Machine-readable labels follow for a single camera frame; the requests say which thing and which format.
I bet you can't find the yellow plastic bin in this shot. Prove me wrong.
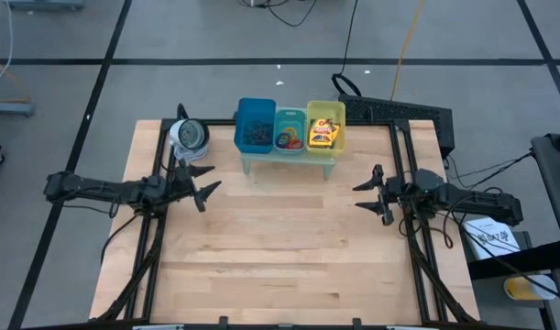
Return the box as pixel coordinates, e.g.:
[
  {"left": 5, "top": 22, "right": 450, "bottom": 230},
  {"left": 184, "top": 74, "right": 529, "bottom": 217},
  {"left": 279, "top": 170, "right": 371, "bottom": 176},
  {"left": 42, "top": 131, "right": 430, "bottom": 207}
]
[{"left": 305, "top": 100, "right": 347, "bottom": 160}]

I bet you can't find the grey desk foot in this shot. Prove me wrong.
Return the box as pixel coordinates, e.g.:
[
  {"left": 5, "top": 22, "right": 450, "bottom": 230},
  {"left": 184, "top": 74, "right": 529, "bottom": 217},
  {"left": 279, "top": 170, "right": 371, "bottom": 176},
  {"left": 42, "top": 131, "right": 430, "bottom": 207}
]
[
  {"left": 5, "top": 0, "right": 85, "bottom": 12},
  {"left": 0, "top": 99, "right": 36, "bottom": 117}
]

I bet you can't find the white coiled lamp cable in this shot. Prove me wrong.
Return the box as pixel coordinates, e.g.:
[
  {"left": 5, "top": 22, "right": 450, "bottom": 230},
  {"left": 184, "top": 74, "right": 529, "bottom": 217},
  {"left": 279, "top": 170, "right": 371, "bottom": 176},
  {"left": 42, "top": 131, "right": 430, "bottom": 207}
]
[{"left": 171, "top": 144, "right": 210, "bottom": 162}]

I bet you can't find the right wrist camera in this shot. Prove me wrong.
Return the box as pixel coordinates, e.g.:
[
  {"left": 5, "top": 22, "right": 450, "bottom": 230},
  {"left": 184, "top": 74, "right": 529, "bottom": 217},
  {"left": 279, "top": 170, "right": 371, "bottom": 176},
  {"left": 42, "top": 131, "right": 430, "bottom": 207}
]
[{"left": 412, "top": 168, "right": 446, "bottom": 196}]

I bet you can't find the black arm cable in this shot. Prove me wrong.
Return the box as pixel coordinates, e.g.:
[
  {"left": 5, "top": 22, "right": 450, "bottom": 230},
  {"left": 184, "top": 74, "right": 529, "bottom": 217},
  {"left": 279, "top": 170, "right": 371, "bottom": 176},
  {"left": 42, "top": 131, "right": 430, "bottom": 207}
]
[
  {"left": 99, "top": 211, "right": 141, "bottom": 266},
  {"left": 398, "top": 201, "right": 467, "bottom": 251}
]

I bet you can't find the black perforated panel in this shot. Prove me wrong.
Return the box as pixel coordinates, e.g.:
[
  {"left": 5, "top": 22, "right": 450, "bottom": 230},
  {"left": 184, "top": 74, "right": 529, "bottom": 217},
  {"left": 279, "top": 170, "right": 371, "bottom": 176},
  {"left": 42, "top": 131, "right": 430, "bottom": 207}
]
[{"left": 337, "top": 93, "right": 456, "bottom": 160}]

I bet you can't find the black loose floor cable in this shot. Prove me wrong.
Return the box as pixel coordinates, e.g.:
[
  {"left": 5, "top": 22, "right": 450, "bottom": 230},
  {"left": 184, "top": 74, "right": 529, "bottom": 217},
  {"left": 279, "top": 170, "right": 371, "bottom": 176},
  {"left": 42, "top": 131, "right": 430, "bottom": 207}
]
[{"left": 236, "top": 0, "right": 324, "bottom": 28}]

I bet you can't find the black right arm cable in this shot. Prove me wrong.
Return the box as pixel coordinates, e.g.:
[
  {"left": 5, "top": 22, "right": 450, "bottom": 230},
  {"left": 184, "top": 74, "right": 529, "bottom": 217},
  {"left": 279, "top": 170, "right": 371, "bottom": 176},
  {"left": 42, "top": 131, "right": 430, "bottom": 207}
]
[{"left": 398, "top": 201, "right": 467, "bottom": 251}]

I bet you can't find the black hanging cable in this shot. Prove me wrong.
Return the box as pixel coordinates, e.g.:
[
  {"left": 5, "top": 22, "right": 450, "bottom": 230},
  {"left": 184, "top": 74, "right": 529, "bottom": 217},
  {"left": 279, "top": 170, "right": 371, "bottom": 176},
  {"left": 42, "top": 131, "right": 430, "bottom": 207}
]
[{"left": 330, "top": 0, "right": 362, "bottom": 98}]

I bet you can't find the teal plastic bin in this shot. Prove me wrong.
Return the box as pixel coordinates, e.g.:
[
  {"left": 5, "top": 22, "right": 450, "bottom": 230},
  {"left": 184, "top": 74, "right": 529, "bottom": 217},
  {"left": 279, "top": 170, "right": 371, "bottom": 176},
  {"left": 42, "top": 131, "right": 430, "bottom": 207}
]
[{"left": 273, "top": 106, "right": 308, "bottom": 156}]

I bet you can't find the white printed paper sheet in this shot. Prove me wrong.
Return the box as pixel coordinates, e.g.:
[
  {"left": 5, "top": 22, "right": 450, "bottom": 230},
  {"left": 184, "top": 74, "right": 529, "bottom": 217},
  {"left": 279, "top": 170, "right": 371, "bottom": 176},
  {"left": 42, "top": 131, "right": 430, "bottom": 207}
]
[{"left": 462, "top": 217, "right": 522, "bottom": 261}]

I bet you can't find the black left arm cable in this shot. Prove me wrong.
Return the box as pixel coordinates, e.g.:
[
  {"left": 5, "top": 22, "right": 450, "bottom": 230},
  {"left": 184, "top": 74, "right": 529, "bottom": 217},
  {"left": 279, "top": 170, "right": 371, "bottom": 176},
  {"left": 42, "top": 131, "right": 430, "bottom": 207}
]
[{"left": 99, "top": 211, "right": 141, "bottom": 266}]

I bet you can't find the yellow and white bottle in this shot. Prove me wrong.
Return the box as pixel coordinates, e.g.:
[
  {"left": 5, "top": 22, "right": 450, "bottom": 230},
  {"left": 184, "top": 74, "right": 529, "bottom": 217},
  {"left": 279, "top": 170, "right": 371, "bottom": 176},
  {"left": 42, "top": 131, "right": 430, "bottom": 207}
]
[{"left": 502, "top": 273, "right": 559, "bottom": 303}]

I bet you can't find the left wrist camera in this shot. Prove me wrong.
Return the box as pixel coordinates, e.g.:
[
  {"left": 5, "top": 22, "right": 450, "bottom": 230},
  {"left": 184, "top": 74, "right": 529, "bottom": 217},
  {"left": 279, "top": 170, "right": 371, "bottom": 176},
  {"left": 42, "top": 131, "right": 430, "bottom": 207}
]
[{"left": 139, "top": 175, "right": 170, "bottom": 205}]

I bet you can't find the yellow hanging cable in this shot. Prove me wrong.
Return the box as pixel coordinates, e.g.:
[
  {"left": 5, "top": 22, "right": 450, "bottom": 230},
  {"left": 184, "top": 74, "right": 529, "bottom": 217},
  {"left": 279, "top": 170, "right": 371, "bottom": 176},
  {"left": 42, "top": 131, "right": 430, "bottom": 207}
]
[{"left": 388, "top": 0, "right": 426, "bottom": 102}]

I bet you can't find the white floor cable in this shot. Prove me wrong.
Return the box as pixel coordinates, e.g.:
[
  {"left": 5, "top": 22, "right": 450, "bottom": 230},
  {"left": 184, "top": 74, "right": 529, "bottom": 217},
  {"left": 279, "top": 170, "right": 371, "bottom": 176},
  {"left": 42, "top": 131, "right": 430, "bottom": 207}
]
[{"left": 0, "top": 0, "right": 16, "bottom": 95}]

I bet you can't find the black low side table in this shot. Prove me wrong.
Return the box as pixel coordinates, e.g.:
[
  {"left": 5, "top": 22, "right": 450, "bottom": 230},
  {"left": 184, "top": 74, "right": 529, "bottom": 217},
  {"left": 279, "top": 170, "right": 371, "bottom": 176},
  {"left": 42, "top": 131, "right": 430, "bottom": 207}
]
[{"left": 460, "top": 231, "right": 560, "bottom": 330}]

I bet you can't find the blue plastic bin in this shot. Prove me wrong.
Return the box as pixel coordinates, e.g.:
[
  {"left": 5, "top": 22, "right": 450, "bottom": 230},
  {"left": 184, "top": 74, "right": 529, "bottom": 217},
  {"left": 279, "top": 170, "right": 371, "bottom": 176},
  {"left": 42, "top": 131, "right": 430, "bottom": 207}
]
[{"left": 233, "top": 96, "right": 278, "bottom": 155}]

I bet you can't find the black aluminium table frame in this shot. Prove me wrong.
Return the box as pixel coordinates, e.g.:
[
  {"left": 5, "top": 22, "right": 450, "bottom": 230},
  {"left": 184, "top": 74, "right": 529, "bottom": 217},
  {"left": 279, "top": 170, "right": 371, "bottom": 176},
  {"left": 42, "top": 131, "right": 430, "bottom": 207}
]
[{"left": 93, "top": 117, "right": 481, "bottom": 330}]

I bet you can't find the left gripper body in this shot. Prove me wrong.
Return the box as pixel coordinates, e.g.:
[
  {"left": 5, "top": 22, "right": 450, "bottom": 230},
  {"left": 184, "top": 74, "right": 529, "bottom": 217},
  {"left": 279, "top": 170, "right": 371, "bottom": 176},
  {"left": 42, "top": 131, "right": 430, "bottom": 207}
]
[{"left": 168, "top": 158, "right": 208, "bottom": 214}]

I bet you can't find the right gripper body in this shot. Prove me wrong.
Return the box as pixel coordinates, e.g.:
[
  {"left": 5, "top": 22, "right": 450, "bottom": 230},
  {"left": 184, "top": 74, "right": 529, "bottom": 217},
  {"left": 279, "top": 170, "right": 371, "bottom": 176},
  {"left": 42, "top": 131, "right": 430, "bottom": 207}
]
[{"left": 372, "top": 163, "right": 404, "bottom": 226}]

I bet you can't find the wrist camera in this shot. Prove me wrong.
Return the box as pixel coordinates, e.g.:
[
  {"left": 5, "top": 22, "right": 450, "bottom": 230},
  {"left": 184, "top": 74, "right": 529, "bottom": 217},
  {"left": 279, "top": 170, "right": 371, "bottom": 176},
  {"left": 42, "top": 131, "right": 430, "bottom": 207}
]
[
  {"left": 139, "top": 175, "right": 170, "bottom": 205},
  {"left": 412, "top": 168, "right": 446, "bottom": 196}
]

